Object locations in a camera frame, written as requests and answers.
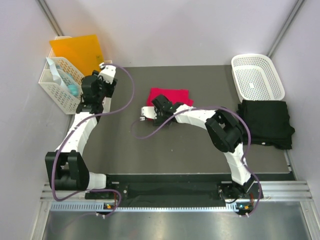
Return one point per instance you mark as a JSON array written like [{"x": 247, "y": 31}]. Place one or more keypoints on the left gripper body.
[{"x": 106, "y": 89}]

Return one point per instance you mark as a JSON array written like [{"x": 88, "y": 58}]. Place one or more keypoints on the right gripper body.
[{"x": 160, "y": 118}]

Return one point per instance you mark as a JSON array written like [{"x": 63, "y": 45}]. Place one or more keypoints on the red t shirt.
[{"x": 174, "y": 95}]

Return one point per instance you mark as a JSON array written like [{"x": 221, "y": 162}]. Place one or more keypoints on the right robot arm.
[{"x": 225, "y": 133}]

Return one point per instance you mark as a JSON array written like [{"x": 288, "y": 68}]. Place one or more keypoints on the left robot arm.
[{"x": 65, "y": 166}]

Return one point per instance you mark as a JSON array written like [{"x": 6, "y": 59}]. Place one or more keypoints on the teal object in organizer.
[{"x": 65, "y": 80}]

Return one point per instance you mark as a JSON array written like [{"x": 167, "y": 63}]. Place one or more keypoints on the orange plastic folder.
[{"x": 84, "y": 52}]

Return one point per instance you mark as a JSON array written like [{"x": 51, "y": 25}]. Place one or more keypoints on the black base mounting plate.
[{"x": 210, "y": 185}]

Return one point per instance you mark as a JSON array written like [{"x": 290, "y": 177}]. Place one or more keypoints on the white plastic basket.
[{"x": 256, "y": 78}]

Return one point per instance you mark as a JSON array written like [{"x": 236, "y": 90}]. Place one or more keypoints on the black folded t shirt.
[{"x": 268, "y": 122}]

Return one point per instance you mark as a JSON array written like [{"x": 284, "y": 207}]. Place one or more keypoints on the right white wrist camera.
[{"x": 148, "y": 113}]

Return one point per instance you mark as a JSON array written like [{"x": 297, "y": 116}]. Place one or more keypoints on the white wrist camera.
[
  {"x": 148, "y": 113},
  {"x": 107, "y": 72}
]

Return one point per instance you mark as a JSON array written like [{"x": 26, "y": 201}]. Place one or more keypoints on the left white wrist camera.
[{"x": 107, "y": 72}]

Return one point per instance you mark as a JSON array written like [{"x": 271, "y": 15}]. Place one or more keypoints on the grey slotted cable duct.
[{"x": 107, "y": 206}]

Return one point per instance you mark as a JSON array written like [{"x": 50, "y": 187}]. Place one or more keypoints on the aluminium frame rail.
[{"x": 277, "y": 191}]

